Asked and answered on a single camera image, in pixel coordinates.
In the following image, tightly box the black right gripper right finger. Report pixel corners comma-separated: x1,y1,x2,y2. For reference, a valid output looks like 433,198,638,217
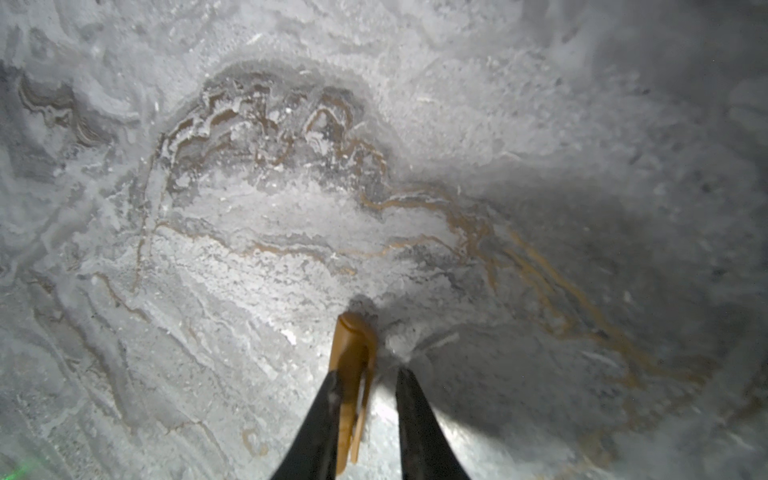
396,367,470,480

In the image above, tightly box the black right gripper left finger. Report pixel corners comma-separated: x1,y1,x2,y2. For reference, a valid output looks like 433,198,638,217
271,370,343,480

